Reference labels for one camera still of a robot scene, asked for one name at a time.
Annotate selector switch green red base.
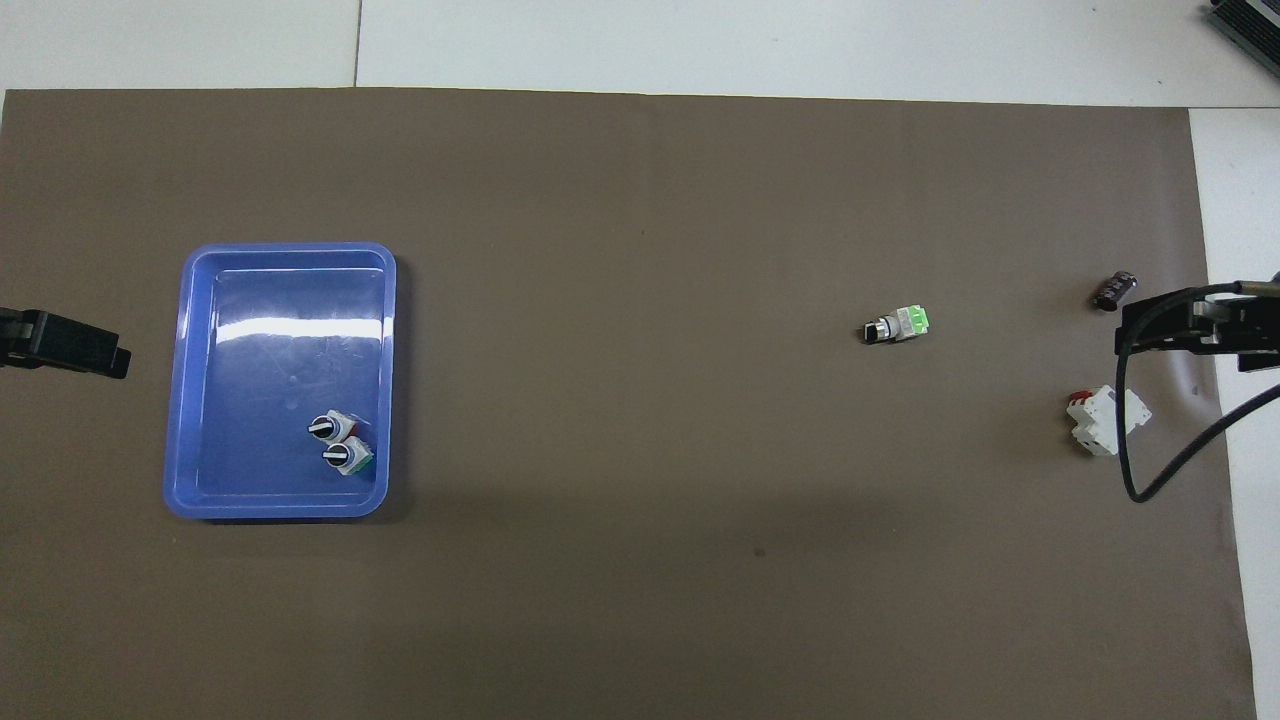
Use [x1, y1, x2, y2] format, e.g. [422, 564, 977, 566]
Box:
[321, 438, 376, 478]

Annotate white circuit breaker red lever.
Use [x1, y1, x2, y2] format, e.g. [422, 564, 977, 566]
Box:
[1066, 385, 1153, 457]

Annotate selector switch bright green block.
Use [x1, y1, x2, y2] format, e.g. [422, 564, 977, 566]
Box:
[862, 305, 932, 346]

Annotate brown table mat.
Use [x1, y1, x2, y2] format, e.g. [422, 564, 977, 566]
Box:
[0, 88, 1259, 720]

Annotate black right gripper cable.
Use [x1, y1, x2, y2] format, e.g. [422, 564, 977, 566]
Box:
[1114, 282, 1280, 504]

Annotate grey ribbed metal device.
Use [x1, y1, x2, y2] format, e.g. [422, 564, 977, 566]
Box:
[1203, 0, 1280, 79]

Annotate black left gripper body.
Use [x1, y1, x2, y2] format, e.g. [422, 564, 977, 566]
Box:
[0, 308, 49, 369]

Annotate blue plastic tray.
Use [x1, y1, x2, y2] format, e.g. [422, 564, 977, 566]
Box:
[163, 242, 398, 521]

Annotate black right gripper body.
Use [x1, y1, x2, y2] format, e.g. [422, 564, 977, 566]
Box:
[1193, 296, 1280, 374]

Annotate dark cylindrical capacitor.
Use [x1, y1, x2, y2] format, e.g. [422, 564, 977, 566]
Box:
[1091, 269, 1140, 313]

